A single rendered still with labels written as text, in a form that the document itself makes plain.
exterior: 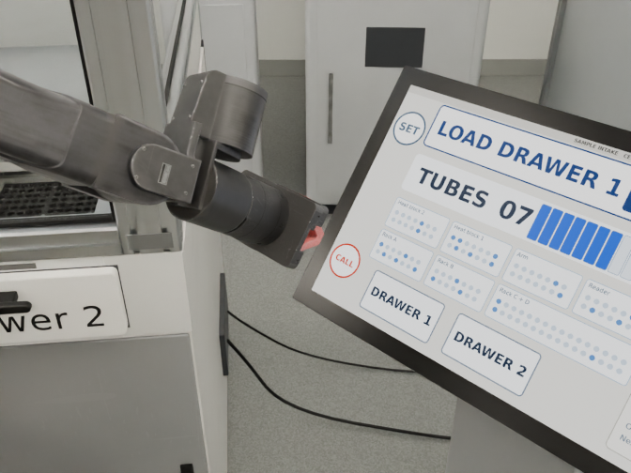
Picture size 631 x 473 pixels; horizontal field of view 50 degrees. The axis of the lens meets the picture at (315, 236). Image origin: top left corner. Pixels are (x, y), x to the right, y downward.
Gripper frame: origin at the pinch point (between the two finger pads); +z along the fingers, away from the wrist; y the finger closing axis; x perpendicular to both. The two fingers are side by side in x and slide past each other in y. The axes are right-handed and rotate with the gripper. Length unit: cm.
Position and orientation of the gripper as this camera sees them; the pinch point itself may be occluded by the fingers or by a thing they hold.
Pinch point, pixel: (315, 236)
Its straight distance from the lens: 72.5
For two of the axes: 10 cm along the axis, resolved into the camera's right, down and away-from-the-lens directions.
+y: -7.3, -3.8, 5.7
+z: 5.3, 2.1, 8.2
